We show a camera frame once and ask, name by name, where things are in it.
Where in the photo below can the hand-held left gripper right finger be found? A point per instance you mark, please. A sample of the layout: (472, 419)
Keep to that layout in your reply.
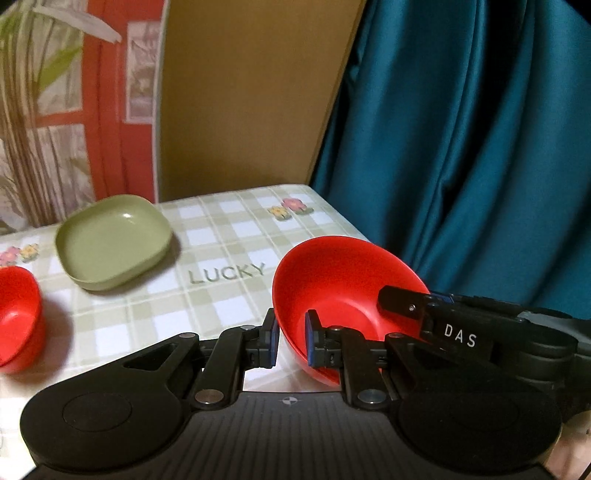
(312, 341)

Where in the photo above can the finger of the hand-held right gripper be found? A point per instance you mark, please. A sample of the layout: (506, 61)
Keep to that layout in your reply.
(401, 307)
(480, 310)

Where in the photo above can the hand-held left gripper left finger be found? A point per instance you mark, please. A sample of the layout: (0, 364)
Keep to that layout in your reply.
(273, 339)

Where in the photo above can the red bowl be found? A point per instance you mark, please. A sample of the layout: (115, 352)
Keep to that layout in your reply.
(18, 314)
(332, 277)

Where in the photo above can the green checked tablecloth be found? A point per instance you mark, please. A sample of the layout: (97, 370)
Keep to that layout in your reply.
(221, 230)

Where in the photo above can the teal curtain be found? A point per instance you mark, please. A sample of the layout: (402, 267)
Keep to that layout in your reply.
(461, 138)

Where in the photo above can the green square plate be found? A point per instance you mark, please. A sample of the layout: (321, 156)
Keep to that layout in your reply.
(111, 235)

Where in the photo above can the brown board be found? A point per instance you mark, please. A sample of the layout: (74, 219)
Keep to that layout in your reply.
(249, 92)

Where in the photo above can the printed wall cloth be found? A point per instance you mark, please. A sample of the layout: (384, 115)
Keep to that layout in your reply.
(101, 92)

